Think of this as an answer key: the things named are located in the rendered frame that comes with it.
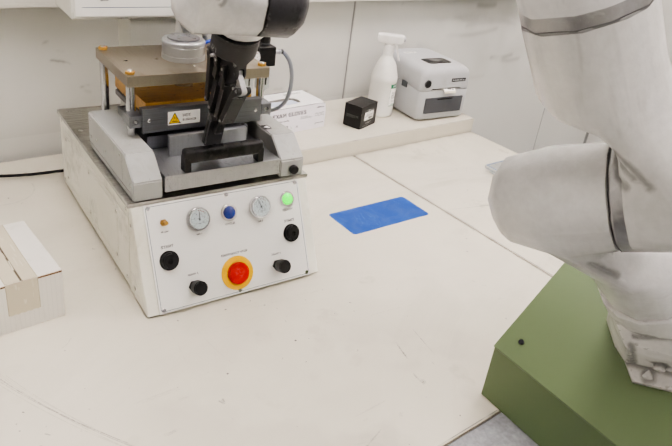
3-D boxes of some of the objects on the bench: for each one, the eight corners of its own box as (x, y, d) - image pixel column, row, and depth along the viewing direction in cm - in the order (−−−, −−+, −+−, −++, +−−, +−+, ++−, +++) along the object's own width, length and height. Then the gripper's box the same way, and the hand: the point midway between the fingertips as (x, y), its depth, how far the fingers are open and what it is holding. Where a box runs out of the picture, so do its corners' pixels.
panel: (159, 315, 109) (141, 205, 107) (309, 273, 126) (297, 178, 124) (163, 317, 108) (145, 206, 106) (315, 275, 124) (302, 178, 122)
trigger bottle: (365, 115, 199) (377, 34, 187) (366, 107, 206) (377, 28, 195) (393, 119, 198) (407, 38, 187) (393, 111, 206) (406, 32, 195)
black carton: (342, 124, 190) (345, 101, 187) (358, 117, 197) (361, 95, 193) (359, 130, 187) (362, 107, 184) (375, 123, 194) (378, 101, 191)
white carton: (233, 124, 179) (234, 98, 176) (298, 112, 194) (300, 89, 191) (258, 139, 172) (260, 113, 168) (324, 126, 186) (327, 102, 183)
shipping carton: (-46, 280, 111) (-54, 235, 107) (33, 261, 119) (29, 218, 115) (-21, 342, 99) (-28, 294, 95) (67, 317, 107) (63, 271, 103)
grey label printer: (371, 97, 216) (379, 46, 208) (418, 93, 226) (426, 44, 219) (416, 123, 198) (427, 69, 190) (465, 118, 208) (476, 66, 201)
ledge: (192, 133, 181) (193, 118, 179) (408, 101, 231) (410, 89, 229) (248, 176, 161) (249, 160, 159) (471, 131, 211) (474, 118, 209)
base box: (64, 184, 146) (59, 113, 139) (217, 162, 167) (220, 98, 159) (147, 320, 108) (146, 231, 101) (332, 269, 129) (343, 192, 121)
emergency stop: (227, 285, 116) (224, 263, 116) (247, 280, 119) (244, 259, 118) (231, 286, 115) (227, 264, 115) (251, 281, 117) (248, 259, 117)
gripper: (199, 7, 102) (177, 121, 118) (232, 56, 96) (205, 171, 112) (241, 6, 107) (215, 117, 122) (277, 53, 100) (244, 164, 116)
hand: (214, 128), depth 115 cm, fingers closed, pressing on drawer
